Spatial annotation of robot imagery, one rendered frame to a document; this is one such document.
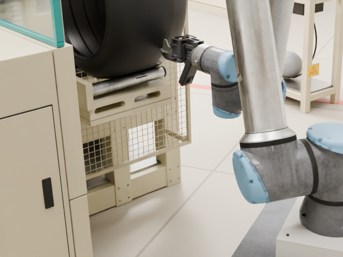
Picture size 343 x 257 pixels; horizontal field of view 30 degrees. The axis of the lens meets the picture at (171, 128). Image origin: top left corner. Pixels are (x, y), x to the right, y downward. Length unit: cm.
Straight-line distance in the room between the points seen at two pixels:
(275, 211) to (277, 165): 45
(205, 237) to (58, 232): 157
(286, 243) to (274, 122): 34
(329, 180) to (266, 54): 36
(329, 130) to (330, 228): 26
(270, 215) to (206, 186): 148
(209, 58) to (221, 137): 213
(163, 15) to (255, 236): 80
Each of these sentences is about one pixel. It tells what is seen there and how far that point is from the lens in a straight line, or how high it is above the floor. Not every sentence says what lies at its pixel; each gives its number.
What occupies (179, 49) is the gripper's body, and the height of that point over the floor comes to 106.
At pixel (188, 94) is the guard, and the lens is 318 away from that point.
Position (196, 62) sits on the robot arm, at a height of 104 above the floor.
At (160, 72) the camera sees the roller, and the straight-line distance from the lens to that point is 241.
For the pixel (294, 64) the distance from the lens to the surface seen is 469.
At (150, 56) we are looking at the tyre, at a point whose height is 100.
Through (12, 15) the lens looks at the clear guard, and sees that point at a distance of 161.
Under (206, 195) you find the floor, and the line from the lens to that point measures 342.
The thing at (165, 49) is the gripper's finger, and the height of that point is 104.
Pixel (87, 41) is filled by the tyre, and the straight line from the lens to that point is 262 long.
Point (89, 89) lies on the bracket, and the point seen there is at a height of 93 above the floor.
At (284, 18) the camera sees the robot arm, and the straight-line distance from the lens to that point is 187.
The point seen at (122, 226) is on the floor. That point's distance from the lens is 317.
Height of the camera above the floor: 163
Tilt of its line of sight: 22 degrees down
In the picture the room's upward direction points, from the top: 2 degrees counter-clockwise
